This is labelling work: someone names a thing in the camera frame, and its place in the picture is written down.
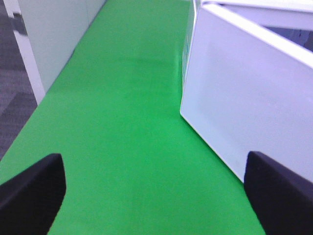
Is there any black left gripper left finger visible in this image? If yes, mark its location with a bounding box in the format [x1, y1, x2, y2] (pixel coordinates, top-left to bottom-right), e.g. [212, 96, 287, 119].
[0, 153, 67, 235]

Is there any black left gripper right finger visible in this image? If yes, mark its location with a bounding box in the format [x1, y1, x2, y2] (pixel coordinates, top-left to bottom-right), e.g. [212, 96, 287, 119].
[244, 151, 313, 235]

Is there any white microwave door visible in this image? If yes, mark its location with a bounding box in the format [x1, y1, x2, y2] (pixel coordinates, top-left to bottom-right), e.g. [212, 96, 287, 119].
[180, 3, 313, 180]

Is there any white microwave oven body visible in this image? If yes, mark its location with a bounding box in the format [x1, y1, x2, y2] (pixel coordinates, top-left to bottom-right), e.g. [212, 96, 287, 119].
[182, 0, 313, 81]

